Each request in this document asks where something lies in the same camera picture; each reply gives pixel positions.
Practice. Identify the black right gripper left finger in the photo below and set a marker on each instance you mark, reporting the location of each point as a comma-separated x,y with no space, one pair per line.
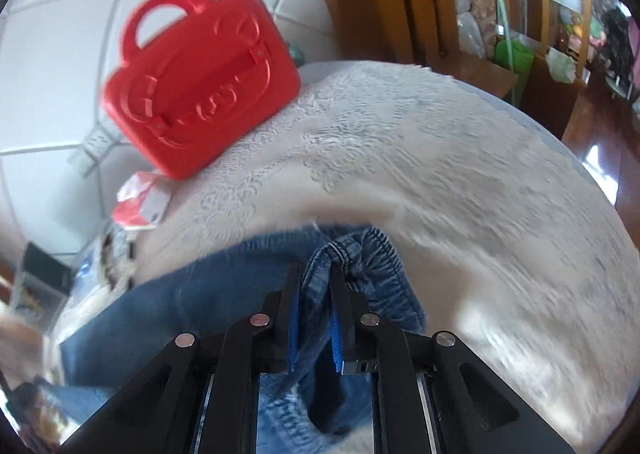
199,396

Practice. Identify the red tissue pack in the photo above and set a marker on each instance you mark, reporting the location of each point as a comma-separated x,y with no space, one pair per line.
141,202

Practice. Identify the red plastic handbag case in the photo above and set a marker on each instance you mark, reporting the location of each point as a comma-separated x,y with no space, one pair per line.
195,76

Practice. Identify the white power strip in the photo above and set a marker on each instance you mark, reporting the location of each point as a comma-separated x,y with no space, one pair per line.
91,151

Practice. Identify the blue denim jeans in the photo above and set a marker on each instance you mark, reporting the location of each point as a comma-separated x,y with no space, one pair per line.
307,411

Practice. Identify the green plastic bag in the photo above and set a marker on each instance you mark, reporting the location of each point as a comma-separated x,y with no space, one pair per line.
518,58

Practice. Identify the white lace tablecloth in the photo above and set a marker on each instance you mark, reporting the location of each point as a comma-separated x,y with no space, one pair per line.
506,239

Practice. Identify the black framed box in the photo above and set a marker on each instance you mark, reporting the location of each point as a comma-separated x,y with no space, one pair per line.
41,288

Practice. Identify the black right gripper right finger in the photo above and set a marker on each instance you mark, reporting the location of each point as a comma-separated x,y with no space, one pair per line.
430,394

